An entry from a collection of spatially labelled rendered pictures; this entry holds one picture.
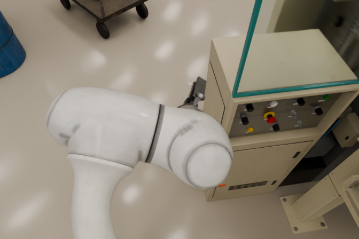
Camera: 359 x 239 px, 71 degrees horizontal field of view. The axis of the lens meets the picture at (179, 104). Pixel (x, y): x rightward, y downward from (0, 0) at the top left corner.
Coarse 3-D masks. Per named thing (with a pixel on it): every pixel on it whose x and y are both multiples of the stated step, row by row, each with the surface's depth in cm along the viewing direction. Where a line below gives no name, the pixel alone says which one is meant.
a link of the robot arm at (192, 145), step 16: (160, 112) 40; (176, 112) 41; (192, 112) 42; (160, 128) 38; (176, 128) 38; (192, 128) 37; (208, 128) 37; (160, 144) 38; (176, 144) 37; (192, 144) 35; (208, 144) 35; (224, 144) 36; (160, 160) 39; (176, 160) 36; (192, 160) 35; (208, 160) 35; (224, 160) 35; (176, 176) 38; (192, 176) 35; (208, 176) 35; (224, 176) 36
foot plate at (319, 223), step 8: (280, 200) 199; (288, 200) 199; (296, 200) 199; (288, 208) 195; (288, 216) 192; (320, 216) 192; (296, 224) 188; (304, 224) 188; (312, 224) 188; (320, 224) 188; (296, 232) 185; (304, 232) 185
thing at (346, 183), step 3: (357, 174) 114; (351, 177) 114; (354, 177) 113; (357, 177) 113; (345, 180) 118; (348, 180) 116; (351, 180) 115; (354, 180) 113; (357, 180) 112; (342, 183) 120; (345, 183) 119; (348, 183) 116; (351, 183) 115; (354, 183) 115; (357, 183) 114; (345, 186) 119; (348, 186) 118; (351, 186) 118
